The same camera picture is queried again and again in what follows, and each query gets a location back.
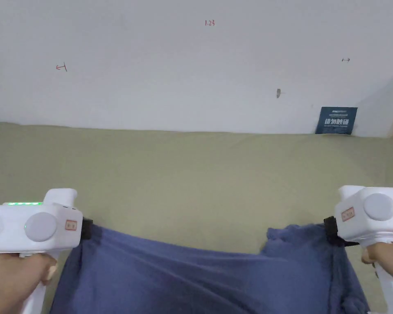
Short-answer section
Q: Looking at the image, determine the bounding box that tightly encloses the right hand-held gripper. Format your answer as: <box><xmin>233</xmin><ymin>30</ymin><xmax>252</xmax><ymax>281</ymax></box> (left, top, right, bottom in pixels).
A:
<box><xmin>323</xmin><ymin>185</ymin><xmax>393</xmax><ymax>314</ymax></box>

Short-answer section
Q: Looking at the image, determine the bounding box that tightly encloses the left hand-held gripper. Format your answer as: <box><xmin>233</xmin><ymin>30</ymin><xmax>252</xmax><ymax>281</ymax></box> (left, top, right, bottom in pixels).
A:
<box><xmin>0</xmin><ymin>188</ymin><xmax>94</xmax><ymax>314</ymax></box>

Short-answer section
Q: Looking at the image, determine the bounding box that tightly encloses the dark blue shirt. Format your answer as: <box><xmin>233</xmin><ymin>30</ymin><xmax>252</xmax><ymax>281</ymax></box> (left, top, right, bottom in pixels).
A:
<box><xmin>50</xmin><ymin>223</ymin><xmax>370</xmax><ymax>314</ymax></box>

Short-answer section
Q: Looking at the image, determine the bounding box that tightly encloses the person's right hand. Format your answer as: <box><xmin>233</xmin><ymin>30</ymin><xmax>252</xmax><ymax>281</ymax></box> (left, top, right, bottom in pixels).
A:
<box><xmin>361</xmin><ymin>238</ymin><xmax>393</xmax><ymax>283</ymax></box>

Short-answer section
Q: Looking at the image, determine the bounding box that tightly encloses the person's left hand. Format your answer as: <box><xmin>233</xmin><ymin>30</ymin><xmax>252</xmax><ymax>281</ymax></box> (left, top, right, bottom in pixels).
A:
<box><xmin>0</xmin><ymin>252</ymin><xmax>58</xmax><ymax>314</ymax></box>

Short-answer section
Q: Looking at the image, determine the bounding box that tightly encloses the dark blue sign card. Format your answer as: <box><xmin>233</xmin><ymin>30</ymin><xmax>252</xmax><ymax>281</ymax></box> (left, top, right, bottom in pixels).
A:
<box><xmin>315</xmin><ymin>106</ymin><xmax>359</xmax><ymax>135</ymax></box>

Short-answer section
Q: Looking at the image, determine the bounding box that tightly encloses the bed with pale green sheet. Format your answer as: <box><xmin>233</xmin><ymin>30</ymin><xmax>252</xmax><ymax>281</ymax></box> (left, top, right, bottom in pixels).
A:
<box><xmin>0</xmin><ymin>122</ymin><xmax>393</xmax><ymax>314</ymax></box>

